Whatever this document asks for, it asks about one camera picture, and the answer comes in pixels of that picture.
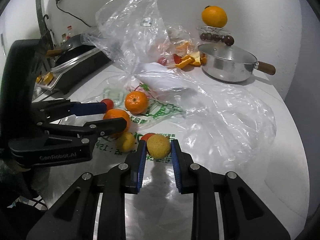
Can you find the cherry tomato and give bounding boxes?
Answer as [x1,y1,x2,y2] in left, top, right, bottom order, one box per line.
[140,133,155,142]
[101,99,114,111]

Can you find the mandarin orange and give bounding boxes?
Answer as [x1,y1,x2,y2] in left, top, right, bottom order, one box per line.
[125,91,149,114]
[103,109,131,138]

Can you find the yellow small fruit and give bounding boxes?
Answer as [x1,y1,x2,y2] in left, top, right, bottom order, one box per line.
[116,132,135,153]
[146,134,171,159]

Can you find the induction cooker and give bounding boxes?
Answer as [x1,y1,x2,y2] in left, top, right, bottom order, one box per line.
[36,45,110,94]

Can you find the black wok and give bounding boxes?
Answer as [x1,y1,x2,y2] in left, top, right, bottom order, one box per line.
[46,34,95,68]

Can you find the black umbrella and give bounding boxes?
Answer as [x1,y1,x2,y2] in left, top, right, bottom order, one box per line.
[42,14,54,49]

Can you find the red label bottle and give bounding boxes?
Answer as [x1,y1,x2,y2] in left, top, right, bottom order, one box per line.
[66,25,74,39]

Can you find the printed plastic bag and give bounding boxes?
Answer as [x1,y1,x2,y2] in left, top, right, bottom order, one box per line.
[68,63,277,175]

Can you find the clear plastic bag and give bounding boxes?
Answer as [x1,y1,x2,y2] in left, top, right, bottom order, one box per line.
[81,0,196,73]

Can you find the orange peel pile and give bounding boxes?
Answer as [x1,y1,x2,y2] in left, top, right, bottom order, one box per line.
[173,41,207,69]

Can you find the small steel saucepan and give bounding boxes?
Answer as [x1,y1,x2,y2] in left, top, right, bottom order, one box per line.
[198,43,276,83]

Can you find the clear box of dates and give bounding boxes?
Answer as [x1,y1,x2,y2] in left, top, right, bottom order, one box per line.
[197,25,231,43]

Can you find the large orange on box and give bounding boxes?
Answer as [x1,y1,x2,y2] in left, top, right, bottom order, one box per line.
[201,6,228,28]

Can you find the black cooker power cable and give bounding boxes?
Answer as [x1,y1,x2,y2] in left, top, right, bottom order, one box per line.
[55,0,92,28]

